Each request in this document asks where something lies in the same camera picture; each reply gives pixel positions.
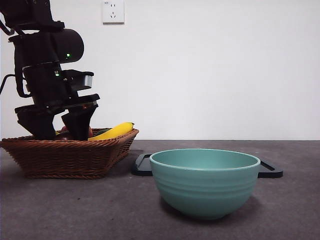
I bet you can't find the teal ceramic bowl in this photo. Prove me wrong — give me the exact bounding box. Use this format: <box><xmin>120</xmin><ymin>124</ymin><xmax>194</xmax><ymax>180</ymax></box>
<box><xmin>149</xmin><ymin>148</ymin><xmax>262</xmax><ymax>221</ymax></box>

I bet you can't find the brown wicker basket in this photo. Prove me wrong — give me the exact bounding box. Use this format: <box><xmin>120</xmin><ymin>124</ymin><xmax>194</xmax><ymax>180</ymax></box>
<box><xmin>0</xmin><ymin>128</ymin><xmax>140</xmax><ymax>180</ymax></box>

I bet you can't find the yellow banana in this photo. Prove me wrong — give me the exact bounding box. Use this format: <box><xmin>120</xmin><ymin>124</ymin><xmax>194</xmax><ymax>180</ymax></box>
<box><xmin>54</xmin><ymin>121</ymin><xmax>136</xmax><ymax>141</ymax></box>

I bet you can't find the red apple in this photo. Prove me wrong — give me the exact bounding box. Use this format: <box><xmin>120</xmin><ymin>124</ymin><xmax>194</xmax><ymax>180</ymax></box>
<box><xmin>61</xmin><ymin>125</ymin><xmax>94</xmax><ymax>138</ymax></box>

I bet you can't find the dark red plum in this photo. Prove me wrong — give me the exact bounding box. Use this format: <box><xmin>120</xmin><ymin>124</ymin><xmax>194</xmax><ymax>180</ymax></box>
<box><xmin>55</xmin><ymin>133</ymin><xmax>76</xmax><ymax>142</ymax></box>

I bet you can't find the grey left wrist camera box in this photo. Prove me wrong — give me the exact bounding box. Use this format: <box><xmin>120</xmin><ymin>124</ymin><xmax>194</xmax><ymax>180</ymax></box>
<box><xmin>62</xmin><ymin>70</ymin><xmax>95</xmax><ymax>90</ymax></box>

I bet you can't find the white wall socket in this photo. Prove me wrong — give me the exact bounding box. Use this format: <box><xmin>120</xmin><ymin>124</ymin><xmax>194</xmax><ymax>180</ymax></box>
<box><xmin>102</xmin><ymin>0</ymin><xmax>125</xmax><ymax>25</ymax></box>

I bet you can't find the black rectangular tray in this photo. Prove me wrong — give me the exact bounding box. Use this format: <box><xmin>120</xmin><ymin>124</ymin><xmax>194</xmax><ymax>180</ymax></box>
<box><xmin>131</xmin><ymin>153</ymin><xmax>284</xmax><ymax>179</ymax></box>

